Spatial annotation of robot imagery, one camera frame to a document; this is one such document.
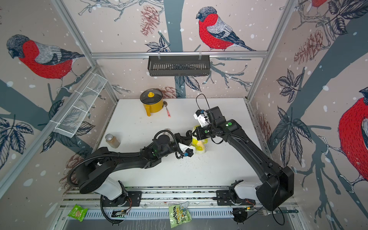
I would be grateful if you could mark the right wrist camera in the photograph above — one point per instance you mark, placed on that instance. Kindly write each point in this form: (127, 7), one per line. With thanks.
(211, 116)

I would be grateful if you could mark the white mesh wall shelf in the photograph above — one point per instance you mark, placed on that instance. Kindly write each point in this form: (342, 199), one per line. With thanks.
(72, 122)

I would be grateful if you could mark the small glass spice jar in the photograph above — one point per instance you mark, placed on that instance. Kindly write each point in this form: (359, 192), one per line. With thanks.
(112, 141)

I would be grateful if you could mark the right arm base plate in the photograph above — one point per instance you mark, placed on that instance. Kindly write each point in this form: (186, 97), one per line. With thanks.
(228, 198)

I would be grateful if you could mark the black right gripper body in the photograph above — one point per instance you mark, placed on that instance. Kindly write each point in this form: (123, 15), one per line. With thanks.
(205, 132)

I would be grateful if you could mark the pink handled spoon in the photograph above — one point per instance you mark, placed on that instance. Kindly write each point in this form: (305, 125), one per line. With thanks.
(165, 105)

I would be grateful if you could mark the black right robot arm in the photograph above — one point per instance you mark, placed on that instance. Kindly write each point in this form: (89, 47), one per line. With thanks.
(277, 182)

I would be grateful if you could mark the green white snack bag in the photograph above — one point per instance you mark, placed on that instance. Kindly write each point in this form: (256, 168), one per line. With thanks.
(179, 214)

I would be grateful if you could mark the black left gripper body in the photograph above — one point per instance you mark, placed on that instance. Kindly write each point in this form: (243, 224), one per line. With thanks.
(178, 138)

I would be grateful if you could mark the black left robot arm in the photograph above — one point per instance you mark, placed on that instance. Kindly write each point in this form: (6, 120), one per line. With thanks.
(92, 175)

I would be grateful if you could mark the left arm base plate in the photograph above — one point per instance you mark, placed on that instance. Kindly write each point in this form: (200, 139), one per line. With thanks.
(130, 199)

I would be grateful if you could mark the yellow-green white towel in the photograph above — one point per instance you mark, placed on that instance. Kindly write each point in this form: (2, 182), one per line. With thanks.
(200, 145)

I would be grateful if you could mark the green snack packet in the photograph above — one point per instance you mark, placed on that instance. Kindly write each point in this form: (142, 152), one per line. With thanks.
(78, 213)

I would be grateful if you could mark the yellow pot with lid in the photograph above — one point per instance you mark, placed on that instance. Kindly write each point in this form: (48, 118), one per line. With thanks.
(152, 100)

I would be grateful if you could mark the black hanging wire basket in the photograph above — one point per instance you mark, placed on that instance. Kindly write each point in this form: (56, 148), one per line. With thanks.
(194, 65)

